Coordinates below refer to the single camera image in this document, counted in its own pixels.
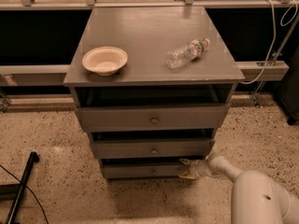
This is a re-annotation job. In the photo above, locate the white paper bowl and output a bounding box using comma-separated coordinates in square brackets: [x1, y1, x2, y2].
[82, 47, 128, 76]

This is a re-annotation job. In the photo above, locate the grey bottom drawer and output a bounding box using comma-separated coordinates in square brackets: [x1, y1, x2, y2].
[101, 162, 188, 179]

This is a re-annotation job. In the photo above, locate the grey middle drawer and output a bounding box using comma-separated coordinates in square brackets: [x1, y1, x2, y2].
[90, 138, 215, 159]

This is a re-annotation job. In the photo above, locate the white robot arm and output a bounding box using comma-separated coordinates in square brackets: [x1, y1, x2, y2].
[179, 154, 299, 224]

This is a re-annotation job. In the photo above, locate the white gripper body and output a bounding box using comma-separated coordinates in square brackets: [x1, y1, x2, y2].
[188, 160, 209, 179]

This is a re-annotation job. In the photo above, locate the grey wooden drawer cabinet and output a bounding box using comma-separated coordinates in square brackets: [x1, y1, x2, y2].
[64, 7, 244, 169]

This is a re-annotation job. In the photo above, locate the grey top drawer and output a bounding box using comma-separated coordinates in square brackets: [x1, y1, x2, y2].
[75, 105, 230, 133]

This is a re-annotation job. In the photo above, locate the grey metal railing frame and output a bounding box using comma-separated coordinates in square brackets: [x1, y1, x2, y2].
[0, 0, 299, 114]

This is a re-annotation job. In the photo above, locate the grey drawer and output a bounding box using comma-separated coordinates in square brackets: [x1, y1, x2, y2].
[101, 162, 188, 179]
[90, 138, 215, 159]
[75, 105, 230, 133]

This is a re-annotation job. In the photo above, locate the clear plastic water bottle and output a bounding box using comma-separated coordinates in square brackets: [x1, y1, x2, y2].
[165, 38, 210, 69]

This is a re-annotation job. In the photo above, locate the dark cabinet at right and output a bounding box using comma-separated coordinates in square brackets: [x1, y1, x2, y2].
[276, 46, 299, 125]

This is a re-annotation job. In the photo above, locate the black metal stand leg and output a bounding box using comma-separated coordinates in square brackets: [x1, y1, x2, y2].
[0, 152, 39, 224]

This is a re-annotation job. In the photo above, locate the black floor cable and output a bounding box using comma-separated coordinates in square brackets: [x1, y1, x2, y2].
[0, 164, 50, 224]

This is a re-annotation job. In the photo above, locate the white hanging cable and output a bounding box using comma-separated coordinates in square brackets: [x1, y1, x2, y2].
[239, 0, 299, 86]

